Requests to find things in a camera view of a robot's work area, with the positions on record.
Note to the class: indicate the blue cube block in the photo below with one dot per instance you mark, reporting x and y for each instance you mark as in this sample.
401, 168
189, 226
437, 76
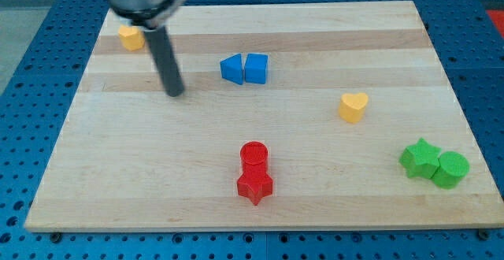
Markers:
256, 68

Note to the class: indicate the red star block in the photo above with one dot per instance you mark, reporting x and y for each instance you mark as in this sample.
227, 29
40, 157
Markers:
255, 185

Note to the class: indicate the red cylinder block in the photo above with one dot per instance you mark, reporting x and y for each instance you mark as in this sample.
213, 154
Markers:
254, 159

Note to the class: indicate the wooden board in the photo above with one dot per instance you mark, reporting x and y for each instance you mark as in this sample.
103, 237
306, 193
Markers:
129, 158

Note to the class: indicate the green cylinder block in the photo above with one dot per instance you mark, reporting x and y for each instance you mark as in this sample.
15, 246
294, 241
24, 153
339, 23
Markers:
453, 167

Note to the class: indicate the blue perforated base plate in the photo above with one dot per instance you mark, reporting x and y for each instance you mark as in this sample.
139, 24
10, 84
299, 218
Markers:
37, 99

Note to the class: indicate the yellow hexagon block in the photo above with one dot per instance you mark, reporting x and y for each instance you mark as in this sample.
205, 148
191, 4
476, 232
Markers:
131, 38

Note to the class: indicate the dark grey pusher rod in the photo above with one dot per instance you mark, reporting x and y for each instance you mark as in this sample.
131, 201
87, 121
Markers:
164, 58

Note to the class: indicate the yellow heart block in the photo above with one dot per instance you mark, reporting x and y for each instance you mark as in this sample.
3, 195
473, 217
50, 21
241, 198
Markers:
352, 106

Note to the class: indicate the green star block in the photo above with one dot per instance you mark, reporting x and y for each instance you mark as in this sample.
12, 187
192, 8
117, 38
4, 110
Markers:
420, 159

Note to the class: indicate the blue triangle block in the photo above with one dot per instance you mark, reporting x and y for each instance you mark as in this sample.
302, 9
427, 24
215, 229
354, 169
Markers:
231, 69

